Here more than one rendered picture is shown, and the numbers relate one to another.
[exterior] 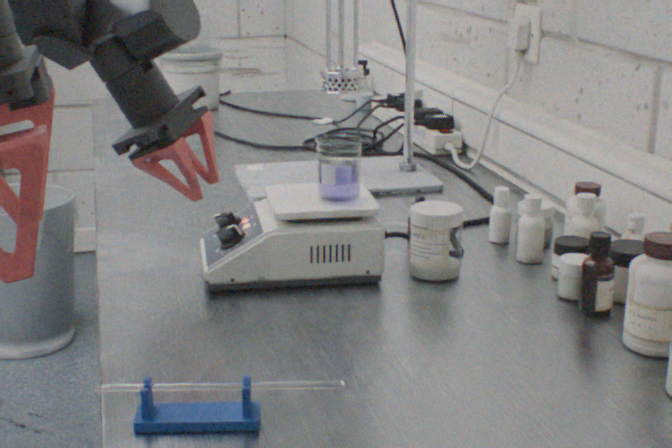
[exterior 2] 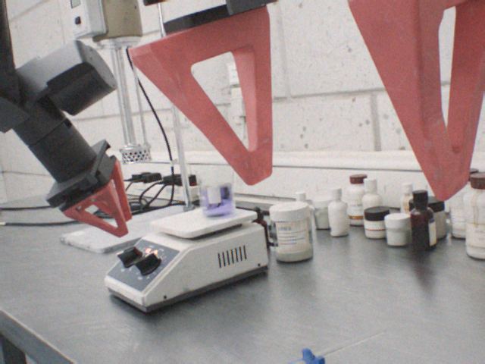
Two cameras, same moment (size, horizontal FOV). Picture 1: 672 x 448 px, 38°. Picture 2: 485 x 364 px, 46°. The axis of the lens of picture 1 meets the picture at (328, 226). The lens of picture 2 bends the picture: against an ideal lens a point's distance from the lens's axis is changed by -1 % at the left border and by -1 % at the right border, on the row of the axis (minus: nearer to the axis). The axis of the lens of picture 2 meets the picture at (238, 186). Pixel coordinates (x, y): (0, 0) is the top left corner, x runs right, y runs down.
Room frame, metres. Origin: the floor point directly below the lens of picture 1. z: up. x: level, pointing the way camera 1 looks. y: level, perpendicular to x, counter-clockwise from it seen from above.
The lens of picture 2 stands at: (0.31, 0.29, 1.01)
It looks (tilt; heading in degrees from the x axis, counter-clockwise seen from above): 9 degrees down; 335
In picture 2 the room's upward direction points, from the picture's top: 7 degrees counter-clockwise
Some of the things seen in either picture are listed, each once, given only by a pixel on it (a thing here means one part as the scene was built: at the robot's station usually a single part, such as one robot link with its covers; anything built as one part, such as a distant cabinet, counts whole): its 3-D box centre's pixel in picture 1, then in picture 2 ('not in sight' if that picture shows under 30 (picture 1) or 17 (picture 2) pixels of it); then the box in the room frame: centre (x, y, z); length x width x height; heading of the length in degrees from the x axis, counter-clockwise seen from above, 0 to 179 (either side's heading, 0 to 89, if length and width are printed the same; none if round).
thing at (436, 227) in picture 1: (435, 241); (292, 231); (1.05, -0.12, 0.79); 0.06 x 0.06 x 0.08
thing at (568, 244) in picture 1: (571, 258); (377, 222); (1.04, -0.28, 0.77); 0.04 x 0.04 x 0.04
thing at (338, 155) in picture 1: (338, 167); (214, 190); (1.06, -0.01, 0.87); 0.06 x 0.05 x 0.08; 178
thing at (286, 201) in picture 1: (320, 199); (202, 220); (1.07, 0.01, 0.83); 0.12 x 0.12 x 0.01; 9
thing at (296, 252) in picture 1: (298, 237); (191, 253); (1.07, 0.04, 0.79); 0.22 x 0.13 x 0.08; 99
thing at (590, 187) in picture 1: (585, 218); (360, 199); (1.13, -0.31, 0.79); 0.05 x 0.05 x 0.09
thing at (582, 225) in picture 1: (583, 231); (372, 204); (1.08, -0.30, 0.79); 0.03 x 0.03 x 0.09
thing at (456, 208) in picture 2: not in sight; (467, 202); (0.94, -0.37, 0.80); 0.06 x 0.06 x 0.10
